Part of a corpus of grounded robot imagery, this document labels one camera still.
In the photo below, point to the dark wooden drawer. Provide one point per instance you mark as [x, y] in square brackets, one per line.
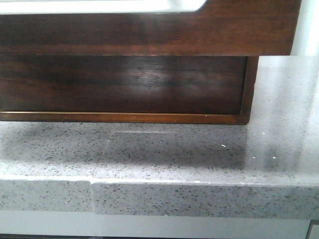
[219, 28]
[149, 84]

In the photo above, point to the dark wooden drawer cabinet frame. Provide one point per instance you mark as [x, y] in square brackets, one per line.
[250, 87]

